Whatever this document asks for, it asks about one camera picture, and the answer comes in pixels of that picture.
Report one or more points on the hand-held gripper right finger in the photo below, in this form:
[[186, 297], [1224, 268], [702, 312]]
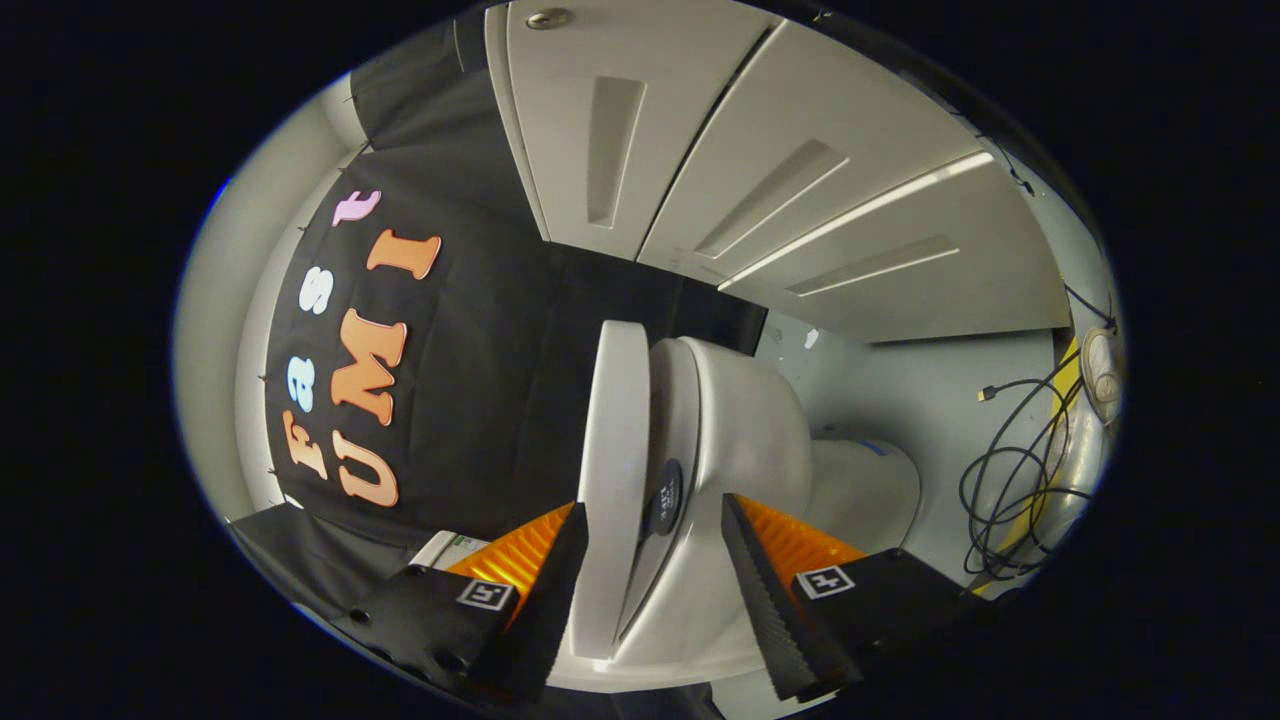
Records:
[[775, 610]]

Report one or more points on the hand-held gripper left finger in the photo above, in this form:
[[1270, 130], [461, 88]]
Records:
[[555, 610]]

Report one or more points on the white toilet lid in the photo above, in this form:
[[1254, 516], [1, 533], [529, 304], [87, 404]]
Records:
[[612, 450]]

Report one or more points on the white toilet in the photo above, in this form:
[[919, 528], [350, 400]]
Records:
[[760, 430]]

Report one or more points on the white toilet seat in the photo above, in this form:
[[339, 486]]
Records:
[[680, 400]]

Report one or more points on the white box green label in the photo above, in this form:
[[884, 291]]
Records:
[[452, 548]]

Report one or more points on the black backdrop cloth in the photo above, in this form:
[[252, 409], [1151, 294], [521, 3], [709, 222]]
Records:
[[480, 350]]

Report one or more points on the yellow strip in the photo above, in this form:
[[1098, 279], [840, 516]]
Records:
[[1068, 375]]

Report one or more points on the round white device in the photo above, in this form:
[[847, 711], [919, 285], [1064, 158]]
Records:
[[1102, 365]]

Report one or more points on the white cabinet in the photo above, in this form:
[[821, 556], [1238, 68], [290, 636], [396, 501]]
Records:
[[700, 120]]

